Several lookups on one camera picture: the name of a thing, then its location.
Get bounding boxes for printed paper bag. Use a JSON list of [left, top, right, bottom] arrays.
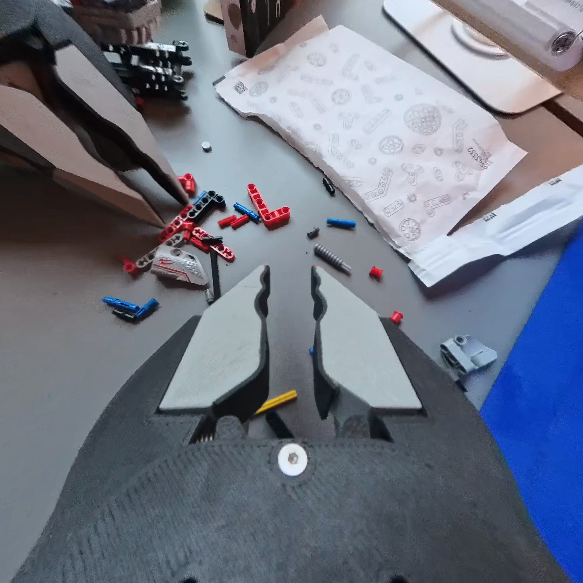
[[214, 25, 528, 260]]

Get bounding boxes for red lego L-beam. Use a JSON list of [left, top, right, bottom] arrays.
[[247, 182, 291, 229]]

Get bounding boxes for grey lego connector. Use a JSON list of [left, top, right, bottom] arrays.
[[439, 335, 498, 381]]

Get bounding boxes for black lego set box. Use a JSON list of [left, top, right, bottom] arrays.
[[205, 0, 301, 57]]

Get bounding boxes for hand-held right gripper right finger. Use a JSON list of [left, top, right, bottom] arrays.
[[311, 266, 424, 421]]

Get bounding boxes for plain white paper bag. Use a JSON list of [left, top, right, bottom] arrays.
[[407, 164, 583, 288]]

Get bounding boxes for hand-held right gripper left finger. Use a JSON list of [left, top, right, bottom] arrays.
[[158, 265, 270, 417]]

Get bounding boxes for instruction sheet on stand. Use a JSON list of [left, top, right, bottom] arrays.
[[383, 0, 583, 114]]

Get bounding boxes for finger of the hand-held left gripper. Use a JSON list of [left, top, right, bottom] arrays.
[[54, 43, 190, 206], [0, 85, 165, 228]]

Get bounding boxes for black grey lego model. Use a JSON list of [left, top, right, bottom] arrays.
[[73, 0, 194, 110]]

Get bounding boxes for red lego beam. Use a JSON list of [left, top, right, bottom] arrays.
[[191, 226, 235, 262], [159, 205, 196, 243]]

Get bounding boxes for blue plastic bin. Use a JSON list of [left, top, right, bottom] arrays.
[[480, 223, 583, 583]]

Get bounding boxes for long black lego axle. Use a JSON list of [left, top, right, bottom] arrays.
[[205, 241, 222, 305]]

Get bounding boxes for black lego beam blue pins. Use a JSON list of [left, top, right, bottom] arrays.
[[189, 190, 226, 221]]

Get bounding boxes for clear clip bar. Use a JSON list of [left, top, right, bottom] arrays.
[[451, 0, 583, 72]]

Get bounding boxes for lego spring shock absorber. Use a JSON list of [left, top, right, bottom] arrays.
[[313, 244, 352, 275]]

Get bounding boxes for yellow lego axle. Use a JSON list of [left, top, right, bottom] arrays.
[[253, 389, 298, 415]]

